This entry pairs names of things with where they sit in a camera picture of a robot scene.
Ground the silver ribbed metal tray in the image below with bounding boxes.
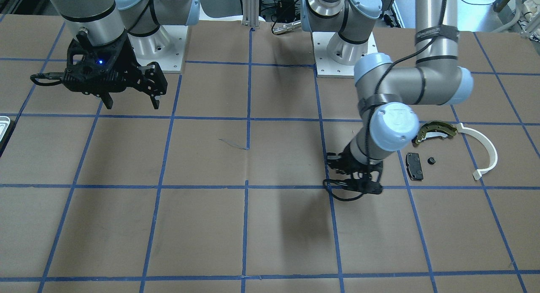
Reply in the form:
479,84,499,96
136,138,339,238
0,116,12,143

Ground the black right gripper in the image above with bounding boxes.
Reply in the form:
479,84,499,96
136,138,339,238
61,29,168,110

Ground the white curved plastic bracket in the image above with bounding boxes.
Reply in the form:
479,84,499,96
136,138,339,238
457,122,498,181

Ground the olive brake shoe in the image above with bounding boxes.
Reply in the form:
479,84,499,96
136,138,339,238
411,120,458,147

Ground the black brake pad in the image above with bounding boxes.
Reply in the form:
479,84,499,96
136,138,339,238
406,152,424,181

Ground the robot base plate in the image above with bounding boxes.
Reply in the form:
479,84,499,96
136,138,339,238
312,32,378,78

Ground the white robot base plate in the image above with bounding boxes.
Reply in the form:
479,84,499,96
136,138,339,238
158,25,189,73

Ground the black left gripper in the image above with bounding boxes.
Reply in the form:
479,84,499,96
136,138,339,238
326,145,383,195

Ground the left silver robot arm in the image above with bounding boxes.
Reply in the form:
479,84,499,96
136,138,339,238
301,0,474,197

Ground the silver cylinder tool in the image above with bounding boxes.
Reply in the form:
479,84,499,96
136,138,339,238
271,20,302,35

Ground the aluminium frame post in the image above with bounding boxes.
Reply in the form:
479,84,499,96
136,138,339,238
241,0,260,29

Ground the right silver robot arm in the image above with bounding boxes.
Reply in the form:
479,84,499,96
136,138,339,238
30,0,200,109

